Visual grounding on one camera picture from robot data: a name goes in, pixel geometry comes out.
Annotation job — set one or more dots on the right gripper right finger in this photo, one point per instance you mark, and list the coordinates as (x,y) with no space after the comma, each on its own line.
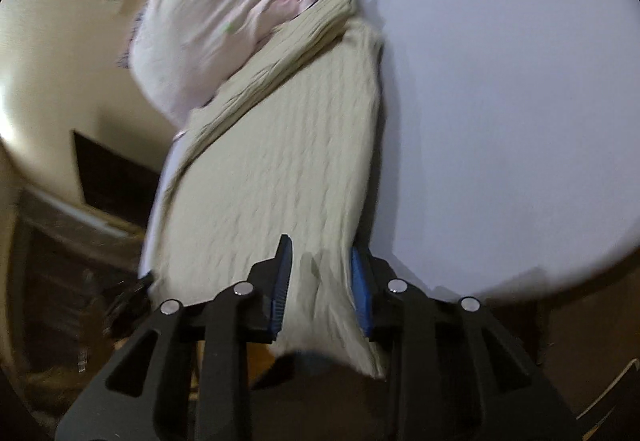
(454,371)

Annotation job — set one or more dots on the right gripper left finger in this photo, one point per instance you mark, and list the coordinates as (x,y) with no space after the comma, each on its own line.
(184,373)

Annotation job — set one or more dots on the floral pillow, tree print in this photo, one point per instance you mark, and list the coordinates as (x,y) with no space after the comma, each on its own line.
(181,51)

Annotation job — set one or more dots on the dark bedside furniture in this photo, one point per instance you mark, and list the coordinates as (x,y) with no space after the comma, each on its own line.
(114,184)

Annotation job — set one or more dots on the beige cable-knit sweater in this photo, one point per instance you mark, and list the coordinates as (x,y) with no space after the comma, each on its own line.
(284,148)

